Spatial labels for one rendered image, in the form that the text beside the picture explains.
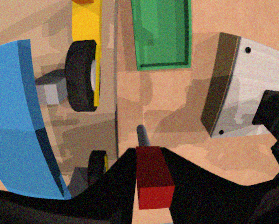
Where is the tan wooden ramp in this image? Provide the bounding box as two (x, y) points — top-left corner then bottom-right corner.
(0, 0), (119, 186)

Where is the yellow chock with orange handle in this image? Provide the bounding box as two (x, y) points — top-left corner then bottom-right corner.
(71, 0), (103, 57)

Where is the green tray rim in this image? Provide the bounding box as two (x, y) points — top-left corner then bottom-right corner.
(131, 0), (192, 71)

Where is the green tray floor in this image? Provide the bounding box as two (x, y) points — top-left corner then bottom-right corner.
(135, 0), (186, 64)

